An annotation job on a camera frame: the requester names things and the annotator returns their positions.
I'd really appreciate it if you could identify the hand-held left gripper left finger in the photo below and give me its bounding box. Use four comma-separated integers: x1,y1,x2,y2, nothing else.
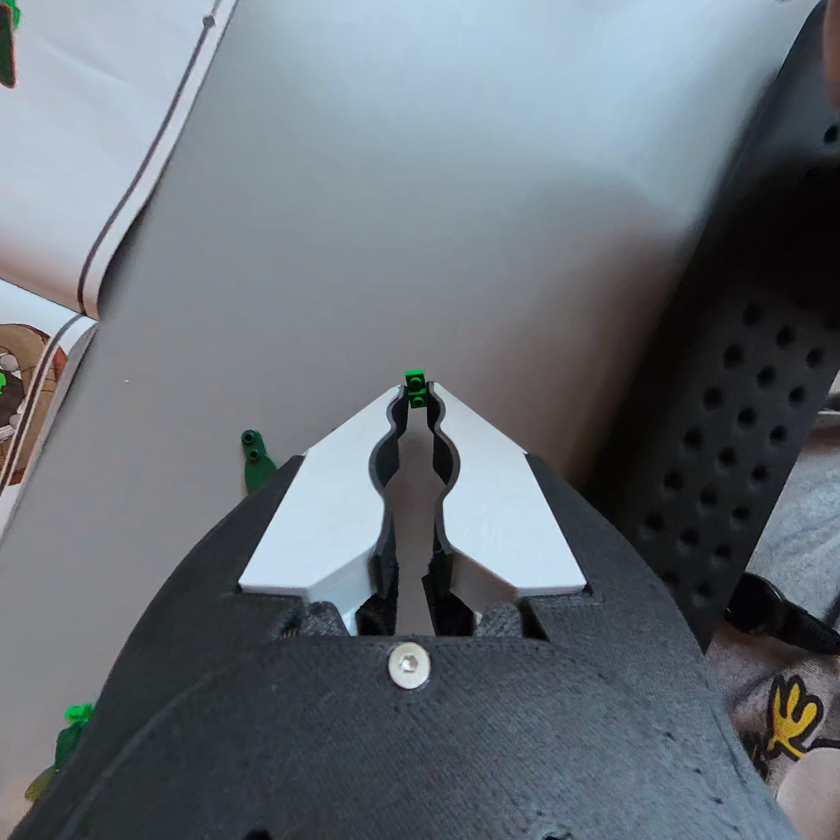
238,385,403,636

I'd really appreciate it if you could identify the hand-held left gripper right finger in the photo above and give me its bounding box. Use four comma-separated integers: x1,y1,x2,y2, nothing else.
423,382,588,636

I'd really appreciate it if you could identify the single dark green lego leaf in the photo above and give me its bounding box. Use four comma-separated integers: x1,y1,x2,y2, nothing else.
240,429,278,495

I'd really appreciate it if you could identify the dark green lego leaf assembly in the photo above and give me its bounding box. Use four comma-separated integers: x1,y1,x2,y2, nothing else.
25,702,97,805

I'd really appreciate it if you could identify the open lego instruction booklet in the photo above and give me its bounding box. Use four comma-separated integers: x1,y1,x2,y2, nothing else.
0,0,241,534

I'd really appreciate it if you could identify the grey printed shirt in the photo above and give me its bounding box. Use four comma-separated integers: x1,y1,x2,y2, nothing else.
706,387,840,840

